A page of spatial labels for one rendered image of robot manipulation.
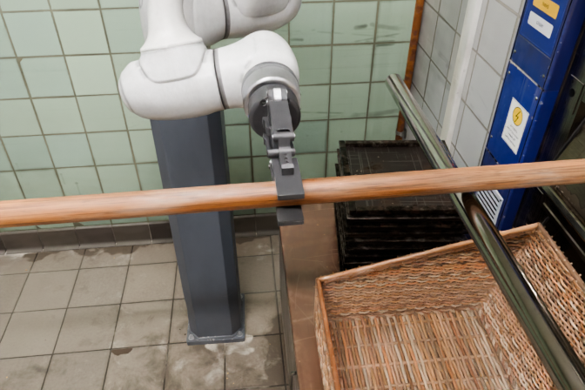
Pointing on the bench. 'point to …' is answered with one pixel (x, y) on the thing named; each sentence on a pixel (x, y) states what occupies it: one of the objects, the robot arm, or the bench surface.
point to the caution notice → (514, 125)
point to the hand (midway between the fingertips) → (287, 191)
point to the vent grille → (491, 203)
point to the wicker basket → (412, 299)
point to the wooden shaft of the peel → (36, 216)
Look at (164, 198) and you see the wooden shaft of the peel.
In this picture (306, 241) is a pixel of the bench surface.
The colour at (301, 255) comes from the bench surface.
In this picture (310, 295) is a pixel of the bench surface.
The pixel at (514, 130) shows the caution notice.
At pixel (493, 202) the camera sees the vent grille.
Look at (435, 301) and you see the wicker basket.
